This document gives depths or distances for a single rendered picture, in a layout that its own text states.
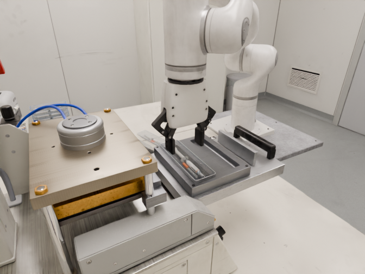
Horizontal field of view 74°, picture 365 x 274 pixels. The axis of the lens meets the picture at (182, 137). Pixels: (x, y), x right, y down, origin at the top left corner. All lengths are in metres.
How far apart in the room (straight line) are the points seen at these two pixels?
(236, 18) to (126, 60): 2.63
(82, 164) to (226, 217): 0.52
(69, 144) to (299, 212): 0.71
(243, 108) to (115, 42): 2.05
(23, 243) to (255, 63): 0.99
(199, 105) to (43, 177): 0.32
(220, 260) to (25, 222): 0.43
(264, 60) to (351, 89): 2.53
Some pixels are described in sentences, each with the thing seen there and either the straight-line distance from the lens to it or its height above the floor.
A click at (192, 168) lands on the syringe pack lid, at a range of 0.56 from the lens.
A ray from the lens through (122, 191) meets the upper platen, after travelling 0.44.
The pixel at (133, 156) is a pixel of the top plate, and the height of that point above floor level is 1.11.
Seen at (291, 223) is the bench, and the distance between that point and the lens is 0.85.
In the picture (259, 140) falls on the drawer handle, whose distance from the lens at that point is 0.70.
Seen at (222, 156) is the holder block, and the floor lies 0.98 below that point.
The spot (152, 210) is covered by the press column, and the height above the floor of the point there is 1.01.
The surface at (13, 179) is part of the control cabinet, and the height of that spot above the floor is 0.98.
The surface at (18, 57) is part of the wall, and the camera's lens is 2.92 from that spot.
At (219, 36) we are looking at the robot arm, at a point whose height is 1.29.
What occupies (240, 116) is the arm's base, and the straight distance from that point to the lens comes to 1.23.
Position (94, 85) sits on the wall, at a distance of 3.01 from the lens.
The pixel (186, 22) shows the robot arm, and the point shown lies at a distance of 0.46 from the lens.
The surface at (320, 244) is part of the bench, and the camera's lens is 0.83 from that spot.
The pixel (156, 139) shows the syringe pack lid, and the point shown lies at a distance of 1.18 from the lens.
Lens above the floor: 1.32
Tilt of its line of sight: 27 degrees down
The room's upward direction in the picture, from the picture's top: straight up
